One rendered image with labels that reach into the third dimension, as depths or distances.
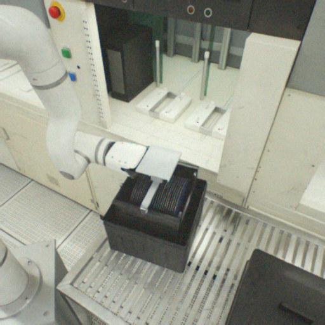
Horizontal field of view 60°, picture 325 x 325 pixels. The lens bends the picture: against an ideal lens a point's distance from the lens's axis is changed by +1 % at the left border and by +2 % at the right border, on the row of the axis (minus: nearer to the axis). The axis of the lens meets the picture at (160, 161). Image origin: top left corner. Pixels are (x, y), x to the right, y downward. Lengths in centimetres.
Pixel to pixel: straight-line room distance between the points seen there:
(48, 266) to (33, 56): 68
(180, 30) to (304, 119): 124
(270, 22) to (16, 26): 57
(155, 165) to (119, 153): 12
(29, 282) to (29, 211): 125
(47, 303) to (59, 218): 118
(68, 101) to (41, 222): 151
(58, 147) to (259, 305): 68
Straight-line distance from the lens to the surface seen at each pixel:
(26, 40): 66
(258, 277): 92
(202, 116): 135
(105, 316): 96
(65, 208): 218
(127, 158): 81
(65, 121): 77
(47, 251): 110
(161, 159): 80
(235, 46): 185
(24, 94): 176
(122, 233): 91
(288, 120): 91
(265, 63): 79
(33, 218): 221
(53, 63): 69
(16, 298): 104
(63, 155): 79
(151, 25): 157
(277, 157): 99
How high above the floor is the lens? 167
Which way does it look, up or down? 44 degrees down
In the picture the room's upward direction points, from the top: straight up
